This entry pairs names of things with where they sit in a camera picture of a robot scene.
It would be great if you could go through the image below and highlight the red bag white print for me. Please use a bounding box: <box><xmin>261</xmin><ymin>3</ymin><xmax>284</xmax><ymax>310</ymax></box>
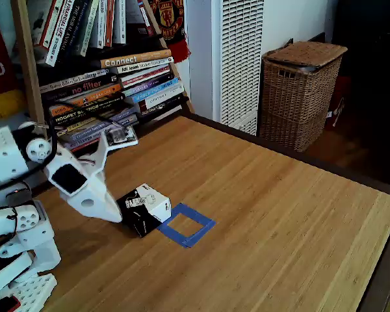
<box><xmin>324</xmin><ymin>76</ymin><xmax>350</xmax><ymax>131</ymax></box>

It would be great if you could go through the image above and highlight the dark green white book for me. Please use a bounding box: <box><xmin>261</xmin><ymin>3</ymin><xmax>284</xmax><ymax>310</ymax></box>
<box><xmin>80</xmin><ymin>0</ymin><xmax>101</xmax><ymax>58</ymax></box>

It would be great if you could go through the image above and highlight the wooden ladder bookshelf frame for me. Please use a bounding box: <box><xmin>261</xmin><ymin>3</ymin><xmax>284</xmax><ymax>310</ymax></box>
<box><xmin>9</xmin><ymin>0</ymin><xmax>196</xmax><ymax>131</ymax></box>

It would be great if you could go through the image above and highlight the black no filter book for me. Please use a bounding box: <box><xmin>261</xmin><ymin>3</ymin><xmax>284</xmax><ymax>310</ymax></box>
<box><xmin>40</xmin><ymin>74</ymin><xmax>118</xmax><ymax>101</ymax></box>

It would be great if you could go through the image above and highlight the purple spine book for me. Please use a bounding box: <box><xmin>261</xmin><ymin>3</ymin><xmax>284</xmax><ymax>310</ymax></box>
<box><xmin>60</xmin><ymin>122</ymin><xmax>118</xmax><ymax>146</ymax></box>

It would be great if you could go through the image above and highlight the tan Connect book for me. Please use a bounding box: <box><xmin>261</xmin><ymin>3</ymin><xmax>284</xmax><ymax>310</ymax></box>
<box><xmin>99</xmin><ymin>48</ymin><xmax>172</xmax><ymax>70</ymax></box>

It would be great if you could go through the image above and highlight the white book grey lettering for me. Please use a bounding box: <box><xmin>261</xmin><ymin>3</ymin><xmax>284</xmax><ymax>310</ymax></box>
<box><xmin>136</xmin><ymin>81</ymin><xmax>185</xmax><ymax>111</ymax></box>

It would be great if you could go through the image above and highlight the white Modern Romance book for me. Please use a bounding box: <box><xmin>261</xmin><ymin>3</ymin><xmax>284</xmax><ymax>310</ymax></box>
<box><xmin>116</xmin><ymin>56</ymin><xmax>175</xmax><ymax>75</ymax></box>

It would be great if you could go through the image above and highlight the black book orange lettering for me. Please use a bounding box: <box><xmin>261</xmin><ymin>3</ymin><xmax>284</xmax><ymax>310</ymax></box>
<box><xmin>49</xmin><ymin>92</ymin><xmax>127</xmax><ymax>118</ymax></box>

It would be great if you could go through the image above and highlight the white perforated base plate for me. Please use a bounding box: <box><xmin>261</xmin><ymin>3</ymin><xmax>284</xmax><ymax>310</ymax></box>
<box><xmin>6</xmin><ymin>272</ymin><xmax>59</xmax><ymax>312</ymax></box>

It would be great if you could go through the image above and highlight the red yellow banner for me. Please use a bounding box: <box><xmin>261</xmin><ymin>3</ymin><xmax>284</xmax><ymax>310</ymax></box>
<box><xmin>0</xmin><ymin>3</ymin><xmax>25</xmax><ymax>124</ymax></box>

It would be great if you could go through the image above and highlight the leaning red book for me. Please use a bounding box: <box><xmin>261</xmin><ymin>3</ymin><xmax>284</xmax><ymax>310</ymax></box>
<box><xmin>136</xmin><ymin>0</ymin><xmax>156</xmax><ymax>37</ymax></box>

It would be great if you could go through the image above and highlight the black white servo box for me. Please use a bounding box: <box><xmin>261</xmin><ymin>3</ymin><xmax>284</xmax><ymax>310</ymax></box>
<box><xmin>116</xmin><ymin>183</ymin><xmax>172</xmax><ymax>238</ymax></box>

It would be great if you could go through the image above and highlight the black Rocket Science book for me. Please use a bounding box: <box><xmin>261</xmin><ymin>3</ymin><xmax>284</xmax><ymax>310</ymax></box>
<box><xmin>51</xmin><ymin>102</ymin><xmax>138</xmax><ymax>127</ymax></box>

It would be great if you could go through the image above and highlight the red spine book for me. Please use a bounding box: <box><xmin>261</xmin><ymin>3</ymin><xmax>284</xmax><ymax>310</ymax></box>
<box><xmin>68</xmin><ymin>138</ymin><xmax>101</xmax><ymax>153</ymax></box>

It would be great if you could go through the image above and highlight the black Moral Animal book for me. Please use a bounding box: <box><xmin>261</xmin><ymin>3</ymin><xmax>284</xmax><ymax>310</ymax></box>
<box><xmin>58</xmin><ymin>0</ymin><xmax>87</xmax><ymax>58</ymax></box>

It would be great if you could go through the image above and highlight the yellow spine book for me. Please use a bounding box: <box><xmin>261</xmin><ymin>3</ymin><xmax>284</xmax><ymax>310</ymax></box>
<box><xmin>56</xmin><ymin>113</ymin><xmax>140</xmax><ymax>137</ymax></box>

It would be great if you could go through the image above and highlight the white red upright book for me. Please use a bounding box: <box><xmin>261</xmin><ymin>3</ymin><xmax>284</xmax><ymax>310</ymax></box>
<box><xmin>32</xmin><ymin>0</ymin><xmax>59</xmax><ymax>49</ymax></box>

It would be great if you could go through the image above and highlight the white Sharp book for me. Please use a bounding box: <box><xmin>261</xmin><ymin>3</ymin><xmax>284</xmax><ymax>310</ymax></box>
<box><xmin>96</xmin><ymin>0</ymin><xmax>109</xmax><ymax>49</ymax></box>

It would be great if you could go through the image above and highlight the white radiator grille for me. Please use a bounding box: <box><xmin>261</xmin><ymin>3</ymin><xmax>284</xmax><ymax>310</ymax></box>
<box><xmin>211</xmin><ymin>0</ymin><xmax>266</xmax><ymax>137</ymax></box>

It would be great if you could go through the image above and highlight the dark purple book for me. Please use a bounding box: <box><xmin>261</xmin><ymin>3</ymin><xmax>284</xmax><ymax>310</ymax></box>
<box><xmin>122</xmin><ymin>71</ymin><xmax>176</xmax><ymax>96</ymax></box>

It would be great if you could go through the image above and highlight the red football scarf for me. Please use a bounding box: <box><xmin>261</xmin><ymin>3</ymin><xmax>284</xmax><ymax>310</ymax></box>
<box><xmin>148</xmin><ymin>0</ymin><xmax>192</xmax><ymax>64</ymax></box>

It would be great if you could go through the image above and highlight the brown wicker basket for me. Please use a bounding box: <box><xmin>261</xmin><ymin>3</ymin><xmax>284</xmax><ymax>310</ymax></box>
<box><xmin>258</xmin><ymin>40</ymin><xmax>348</xmax><ymax>153</ymax></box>

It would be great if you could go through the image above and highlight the blue tape square target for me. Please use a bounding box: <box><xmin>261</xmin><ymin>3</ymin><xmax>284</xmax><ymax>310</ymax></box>
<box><xmin>156</xmin><ymin>202</ymin><xmax>216</xmax><ymax>249</ymax></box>

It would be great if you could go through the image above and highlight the orange red upright book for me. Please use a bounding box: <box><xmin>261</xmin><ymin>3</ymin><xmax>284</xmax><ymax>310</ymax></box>
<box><xmin>103</xmin><ymin>0</ymin><xmax>116</xmax><ymax>48</ymax></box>

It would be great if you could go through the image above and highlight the white Financial Life book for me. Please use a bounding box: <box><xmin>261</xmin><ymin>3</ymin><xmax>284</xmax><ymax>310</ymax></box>
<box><xmin>45</xmin><ymin>0</ymin><xmax>78</xmax><ymax>68</ymax></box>

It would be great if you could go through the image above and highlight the white book black print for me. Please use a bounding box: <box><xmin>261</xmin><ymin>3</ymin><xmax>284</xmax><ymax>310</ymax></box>
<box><xmin>112</xmin><ymin>0</ymin><xmax>127</xmax><ymax>45</ymax></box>

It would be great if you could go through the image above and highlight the red white striped book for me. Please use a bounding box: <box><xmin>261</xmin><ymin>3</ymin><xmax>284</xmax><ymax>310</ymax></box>
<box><xmin>119</xmin><ymin>63</ymin><xmax>172</xmax><ymax>88</ymax></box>

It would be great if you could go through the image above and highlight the black book white lettering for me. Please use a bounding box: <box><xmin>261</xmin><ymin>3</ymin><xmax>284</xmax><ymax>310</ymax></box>
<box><xmin>138</xmin><ymin>94</ymin><xmax>187</xmax><ymax>117</ymax></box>

